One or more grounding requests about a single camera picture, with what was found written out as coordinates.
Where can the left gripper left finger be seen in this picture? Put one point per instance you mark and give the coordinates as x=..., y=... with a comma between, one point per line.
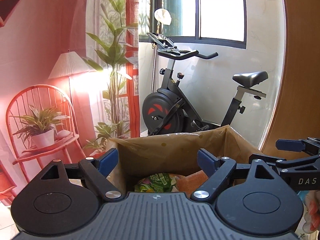
x=95, y=172

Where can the white round ornament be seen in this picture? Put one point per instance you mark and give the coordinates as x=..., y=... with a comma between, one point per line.
x=163, y=16

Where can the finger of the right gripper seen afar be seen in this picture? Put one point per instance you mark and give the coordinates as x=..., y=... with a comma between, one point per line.
x=292, y=145

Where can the printed room backdrop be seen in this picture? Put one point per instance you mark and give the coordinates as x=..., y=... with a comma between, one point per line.
x=69, y=83

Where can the wooden headboard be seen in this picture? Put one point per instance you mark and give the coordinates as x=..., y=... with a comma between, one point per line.
x=296, y=115

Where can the brown cardboard box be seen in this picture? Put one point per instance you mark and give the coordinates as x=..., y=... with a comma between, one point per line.
x=173, y=153

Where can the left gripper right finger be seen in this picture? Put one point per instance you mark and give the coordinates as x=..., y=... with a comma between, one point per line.
x=218, y=171

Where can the gloved operator hand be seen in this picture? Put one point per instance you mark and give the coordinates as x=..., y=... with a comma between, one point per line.
x=311, y=201

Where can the green vegetable chips bag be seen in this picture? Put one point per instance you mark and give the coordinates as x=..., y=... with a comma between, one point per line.
x=158, y=183

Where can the orange wafer packet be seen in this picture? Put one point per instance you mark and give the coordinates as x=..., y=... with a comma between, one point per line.
x=188, y=184

